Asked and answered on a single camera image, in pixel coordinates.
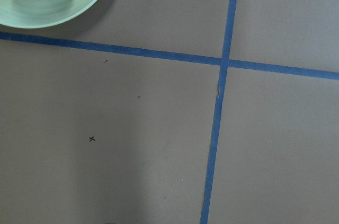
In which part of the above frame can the green plate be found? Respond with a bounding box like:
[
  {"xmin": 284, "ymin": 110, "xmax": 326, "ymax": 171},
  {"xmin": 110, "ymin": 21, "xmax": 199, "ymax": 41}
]
[{"xmin": 1, "ymin": 0, "xmax": 98, "ymax": 29}]

